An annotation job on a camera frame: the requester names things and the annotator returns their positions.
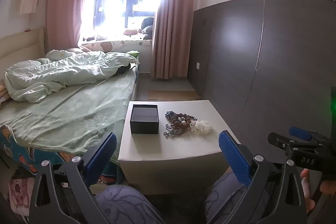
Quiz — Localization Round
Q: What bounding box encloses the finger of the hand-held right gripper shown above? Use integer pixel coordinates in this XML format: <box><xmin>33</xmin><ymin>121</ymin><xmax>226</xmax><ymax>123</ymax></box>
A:
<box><xmin>267</xmin><ymin>132</ymin><xmax>298</xmax><ymax>154</ymax></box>
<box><xmin>289</xmin><ymin>126</ymin><xmax>313</xmax><ymax>141</ymax></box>

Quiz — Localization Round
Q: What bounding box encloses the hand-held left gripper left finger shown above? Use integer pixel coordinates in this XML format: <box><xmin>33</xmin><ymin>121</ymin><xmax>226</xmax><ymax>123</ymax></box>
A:
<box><xmin>29</xmin><ymin>132</ymin><xmax>117</xmax><ymax>224</ymax></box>

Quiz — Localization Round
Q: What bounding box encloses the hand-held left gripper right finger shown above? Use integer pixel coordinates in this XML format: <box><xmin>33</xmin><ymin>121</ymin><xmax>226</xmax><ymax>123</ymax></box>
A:
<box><xmin>207</xmin><ymin>130</ymin><xmax>308</xmax><ymax>224</ymax></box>

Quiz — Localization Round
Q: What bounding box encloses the clear white bangle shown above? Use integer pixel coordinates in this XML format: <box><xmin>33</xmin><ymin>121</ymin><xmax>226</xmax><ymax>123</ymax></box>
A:
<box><xmin>189</xmin><ymin>120</ymin><xmax>212</xmax><ymax>135</ymax></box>

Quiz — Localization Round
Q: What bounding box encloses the black jewelry box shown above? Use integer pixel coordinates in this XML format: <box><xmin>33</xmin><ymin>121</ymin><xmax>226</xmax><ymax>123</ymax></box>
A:
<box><xmin>130</xmin><ymin>104</ymin><xmax>160</xmax><ymax>134</ymax></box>

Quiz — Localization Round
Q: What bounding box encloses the pile of bead bracelets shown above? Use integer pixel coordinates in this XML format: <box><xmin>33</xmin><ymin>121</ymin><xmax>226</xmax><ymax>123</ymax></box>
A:
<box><xmin>168</xmin><ymin>114</ymin><xmax>198</xmax><ymax>134</ymax></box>

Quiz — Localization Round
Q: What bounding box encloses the dark bead bracelet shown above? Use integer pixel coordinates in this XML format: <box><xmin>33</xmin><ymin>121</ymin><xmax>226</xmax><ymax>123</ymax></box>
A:
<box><xmin>165</xmin><ymin>111</ymin><xmax>181</xmax><ymax>121</ymax></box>

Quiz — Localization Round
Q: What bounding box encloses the person's right hand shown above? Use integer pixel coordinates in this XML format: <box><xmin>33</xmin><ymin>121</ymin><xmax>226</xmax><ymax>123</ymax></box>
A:
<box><xmin>300</xmin><ymin>168</ymin><xmax>336</xmax><ymax>199</ymax></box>

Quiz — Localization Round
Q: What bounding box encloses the person's right leg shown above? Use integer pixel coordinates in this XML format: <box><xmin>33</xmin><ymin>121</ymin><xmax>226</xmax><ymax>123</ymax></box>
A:
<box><xmin>204</xmin><ymin>171</ymin><xmax>271</xmax><ymax>224</ymax></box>

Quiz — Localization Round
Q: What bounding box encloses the person's leg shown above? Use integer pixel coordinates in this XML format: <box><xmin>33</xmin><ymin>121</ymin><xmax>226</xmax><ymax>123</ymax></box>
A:
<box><xmin>204</xmin><ymin>171</ymin><xmax>271</xmax><ymax>224</ymax></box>
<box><xmin>94</xmin><ymin>184</ymin><xmax>164</xmax><ymax>224</ymax></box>

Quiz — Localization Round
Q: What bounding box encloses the bed with green sheet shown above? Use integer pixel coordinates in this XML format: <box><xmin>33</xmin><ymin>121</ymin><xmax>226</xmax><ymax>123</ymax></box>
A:
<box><xmin>0</xmin><ymin>65</ymin><xmax>138</xmax><ymax>155</ymax></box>

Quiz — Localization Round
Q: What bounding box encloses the person's left leg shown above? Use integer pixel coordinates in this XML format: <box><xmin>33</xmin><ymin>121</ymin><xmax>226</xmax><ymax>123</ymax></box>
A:
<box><xmin>94</xmin><ymin>184</ymin><xmax>164</xmax><ymax>224</ymax></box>

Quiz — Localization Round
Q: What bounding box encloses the white low table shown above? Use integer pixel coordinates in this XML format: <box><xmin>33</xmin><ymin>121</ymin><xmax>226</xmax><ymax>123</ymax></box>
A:
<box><xmin>117</xmin><ymin>100</ymin><xmax>240</xmax><ymax>194</ymax></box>

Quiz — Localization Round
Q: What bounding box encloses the blue cartoon printed blanket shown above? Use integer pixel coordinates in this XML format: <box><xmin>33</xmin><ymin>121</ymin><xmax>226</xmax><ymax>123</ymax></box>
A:
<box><xmin>0</xmin><ymin>125</ymin><xmax>120</xmax><ymax>186</ymax></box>

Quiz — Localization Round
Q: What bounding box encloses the flat cardboard sheet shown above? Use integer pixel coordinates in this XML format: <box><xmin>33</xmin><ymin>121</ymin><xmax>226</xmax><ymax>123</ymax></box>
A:
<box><xmin>147</xmin><ymin>90</ymin><xmax>202</xmax><ymax>101</ymax></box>

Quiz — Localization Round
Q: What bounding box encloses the pink printed cloth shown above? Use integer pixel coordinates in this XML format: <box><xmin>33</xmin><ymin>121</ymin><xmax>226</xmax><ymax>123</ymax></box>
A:
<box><xmin>8</xmin><ymin>177</ymin><xmax>30</xmax><ymax>216</ymax></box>

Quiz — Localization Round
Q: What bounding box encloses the pale green duvet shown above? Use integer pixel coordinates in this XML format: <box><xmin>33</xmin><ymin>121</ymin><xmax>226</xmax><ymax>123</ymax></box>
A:
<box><xmin>4</xmin><ymin>50</ymin><xmax>140</xmax><ymax>104</ymax></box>

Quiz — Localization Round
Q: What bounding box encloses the pale green pillow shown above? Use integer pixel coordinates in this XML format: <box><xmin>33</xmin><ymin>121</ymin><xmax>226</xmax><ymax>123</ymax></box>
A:
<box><xmin>46</xmin><ymin>49</ymin><xmax>72</xmax><ymax>61</ymax></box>

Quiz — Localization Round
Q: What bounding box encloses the patterned window seat cushion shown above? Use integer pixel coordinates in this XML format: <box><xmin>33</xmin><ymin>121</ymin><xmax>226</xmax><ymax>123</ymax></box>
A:
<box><xmin>81</xmin><ymin>39</ymin><xmax>153</xmax><ymax>52</ymax></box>

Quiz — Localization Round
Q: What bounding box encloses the beige bed headboard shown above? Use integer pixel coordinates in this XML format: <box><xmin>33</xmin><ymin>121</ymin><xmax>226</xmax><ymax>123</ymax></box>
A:
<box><xmin>0</xmin><ymin>27</ymin><xmax>46</xmax><ymax>81</ymax></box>

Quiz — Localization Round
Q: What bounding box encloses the dark round cushion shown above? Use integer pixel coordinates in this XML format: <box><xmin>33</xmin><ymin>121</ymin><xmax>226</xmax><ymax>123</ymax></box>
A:
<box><xmin>140</xmin><ymin>17</ymin><xmax>155</xmax><ymax>40</ymax></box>

